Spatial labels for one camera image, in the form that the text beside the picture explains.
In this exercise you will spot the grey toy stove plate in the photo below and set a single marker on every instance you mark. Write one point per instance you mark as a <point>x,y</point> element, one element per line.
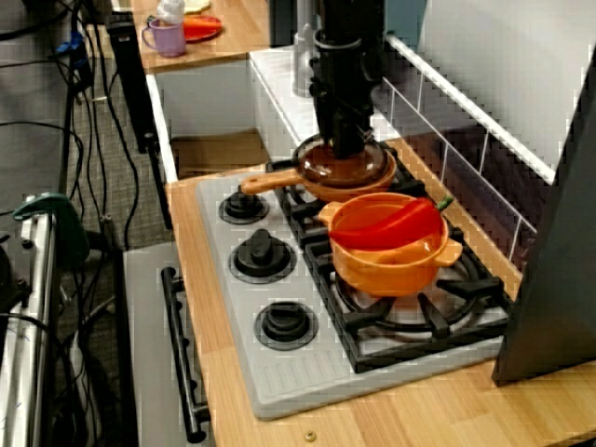
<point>298,382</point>

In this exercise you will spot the black stove knob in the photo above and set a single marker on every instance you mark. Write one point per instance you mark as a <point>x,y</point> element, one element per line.
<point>261,256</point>
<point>242,207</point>
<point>286,323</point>

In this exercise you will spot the small white toy figure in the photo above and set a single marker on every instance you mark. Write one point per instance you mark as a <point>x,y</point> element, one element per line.
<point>170,11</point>

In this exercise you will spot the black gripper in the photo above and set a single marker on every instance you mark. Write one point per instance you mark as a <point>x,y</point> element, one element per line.
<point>342,93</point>

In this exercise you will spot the orange toy carrot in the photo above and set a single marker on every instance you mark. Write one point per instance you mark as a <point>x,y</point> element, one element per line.
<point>200,22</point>

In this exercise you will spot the red plastic plate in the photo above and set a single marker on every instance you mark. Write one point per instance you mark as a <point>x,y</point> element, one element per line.
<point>205,32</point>

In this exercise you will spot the white toy sink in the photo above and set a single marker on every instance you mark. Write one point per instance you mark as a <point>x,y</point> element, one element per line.
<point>279,93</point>

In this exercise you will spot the brass screw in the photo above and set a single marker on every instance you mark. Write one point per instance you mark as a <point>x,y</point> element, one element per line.
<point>309,436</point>

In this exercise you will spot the black vertical stand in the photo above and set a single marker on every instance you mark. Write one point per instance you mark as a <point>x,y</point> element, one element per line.
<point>132,84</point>

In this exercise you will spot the orange toy frying pan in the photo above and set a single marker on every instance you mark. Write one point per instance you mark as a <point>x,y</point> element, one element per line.
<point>274,181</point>

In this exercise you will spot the black slanted panel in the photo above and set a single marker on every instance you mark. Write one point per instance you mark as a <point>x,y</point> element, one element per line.
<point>559,256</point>

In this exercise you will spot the brown glass lid yellow knob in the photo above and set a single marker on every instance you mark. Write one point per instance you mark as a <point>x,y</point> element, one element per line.
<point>326,172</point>

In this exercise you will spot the black burner grate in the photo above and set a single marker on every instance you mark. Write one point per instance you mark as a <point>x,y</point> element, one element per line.
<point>396,344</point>
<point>298,214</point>

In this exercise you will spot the white toy oven front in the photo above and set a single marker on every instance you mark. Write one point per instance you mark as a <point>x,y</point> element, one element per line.
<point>144,349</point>

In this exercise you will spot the red toy pepper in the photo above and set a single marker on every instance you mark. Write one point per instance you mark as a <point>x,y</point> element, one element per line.
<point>386,228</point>

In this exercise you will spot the aluminium frame rail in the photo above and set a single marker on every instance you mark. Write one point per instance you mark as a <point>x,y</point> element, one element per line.
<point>37,302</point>

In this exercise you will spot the orange toy pot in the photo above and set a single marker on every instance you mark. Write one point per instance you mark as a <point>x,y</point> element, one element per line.
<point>386,274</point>

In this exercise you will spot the purple plastic cup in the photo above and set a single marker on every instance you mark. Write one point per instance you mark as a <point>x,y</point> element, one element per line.
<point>167,39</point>

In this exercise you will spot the cream round plate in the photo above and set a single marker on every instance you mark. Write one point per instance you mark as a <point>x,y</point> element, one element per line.
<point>195,4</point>

